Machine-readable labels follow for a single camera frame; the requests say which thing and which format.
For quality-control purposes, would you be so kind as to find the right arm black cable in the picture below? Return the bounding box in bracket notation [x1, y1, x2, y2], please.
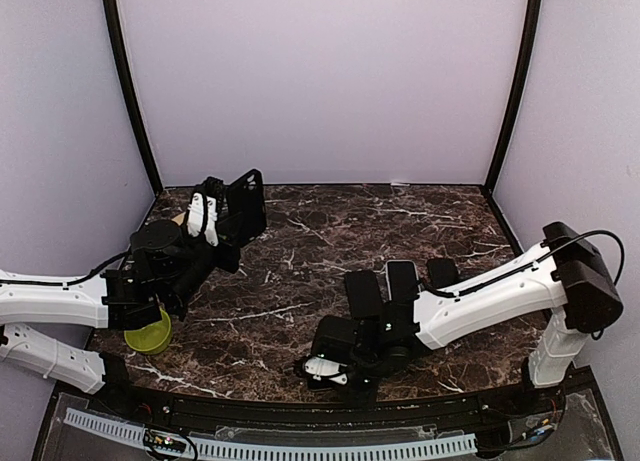
[544, 230, 626, 287]

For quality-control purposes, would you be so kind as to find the white slotted cable duct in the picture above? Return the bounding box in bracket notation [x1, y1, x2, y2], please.
[63, 408, 478, 460]

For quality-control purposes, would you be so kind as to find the lavender phone case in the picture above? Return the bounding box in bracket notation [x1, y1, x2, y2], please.
[384, 259, 419, 305]

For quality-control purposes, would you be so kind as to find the right black corner post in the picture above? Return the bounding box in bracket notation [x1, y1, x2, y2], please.
[483, 0, 542, 198]

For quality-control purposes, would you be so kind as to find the pink phone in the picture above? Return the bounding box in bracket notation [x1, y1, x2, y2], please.
[344, 270, 383, 320]

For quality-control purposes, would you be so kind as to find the lime green bowl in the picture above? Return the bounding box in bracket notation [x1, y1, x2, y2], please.
[124, 309, 173, 356]

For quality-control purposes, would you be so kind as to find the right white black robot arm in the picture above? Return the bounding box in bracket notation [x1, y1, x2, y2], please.
[298, 222, 623, 415]

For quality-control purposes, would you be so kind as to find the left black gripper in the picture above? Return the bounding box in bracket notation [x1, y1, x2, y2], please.
[166, 210, 242, 311]

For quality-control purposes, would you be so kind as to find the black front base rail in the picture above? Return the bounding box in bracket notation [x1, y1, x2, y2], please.
[56, 367, 595, 432]

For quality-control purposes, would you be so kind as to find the tan wooden round plate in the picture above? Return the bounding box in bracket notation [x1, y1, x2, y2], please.
[172, 212, 188, 229]

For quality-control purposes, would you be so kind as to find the black corner post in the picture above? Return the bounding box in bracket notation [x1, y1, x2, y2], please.
[102, 0, 164, 197]
[483, 0, 542, 198]

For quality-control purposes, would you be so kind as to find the left black corner post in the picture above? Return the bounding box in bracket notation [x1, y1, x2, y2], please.
[102, 0, 164, 197]

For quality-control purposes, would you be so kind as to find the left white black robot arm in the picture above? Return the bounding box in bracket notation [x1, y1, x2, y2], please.
[1, 220, 251, 417]

